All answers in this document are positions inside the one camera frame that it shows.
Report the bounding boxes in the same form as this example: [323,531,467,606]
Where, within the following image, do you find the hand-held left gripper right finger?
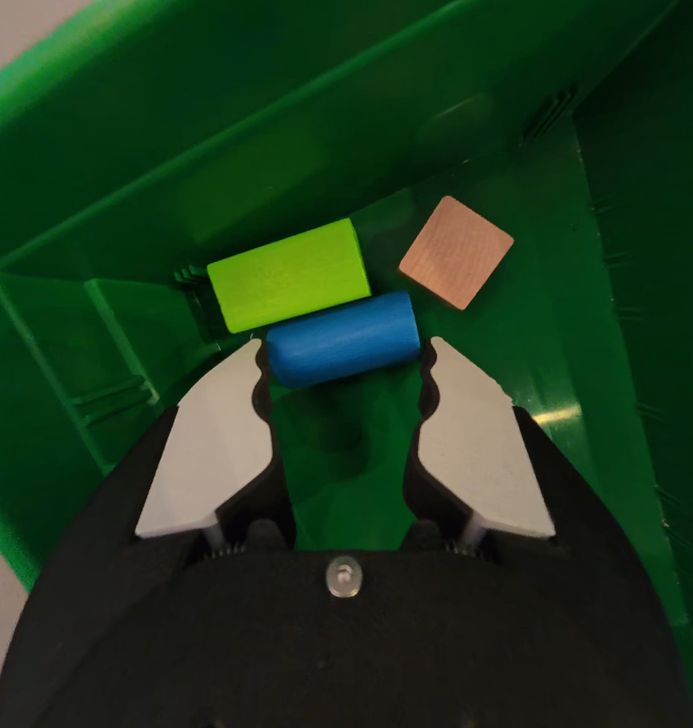
[399,336,557,551]

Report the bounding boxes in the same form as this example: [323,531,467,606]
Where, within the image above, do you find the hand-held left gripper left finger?
[135,338,297,551]

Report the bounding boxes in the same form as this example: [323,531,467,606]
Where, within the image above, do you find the blue wooden cylinder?
[266,290,422,390]

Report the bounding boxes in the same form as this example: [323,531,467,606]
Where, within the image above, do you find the green plastic bin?
[0,0,693,728]

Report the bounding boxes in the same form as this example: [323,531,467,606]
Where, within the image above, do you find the lime green wooden block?
[206,218,373,334]

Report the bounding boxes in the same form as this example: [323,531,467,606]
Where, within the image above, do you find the natural wooden square block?
[398,195,515,312]

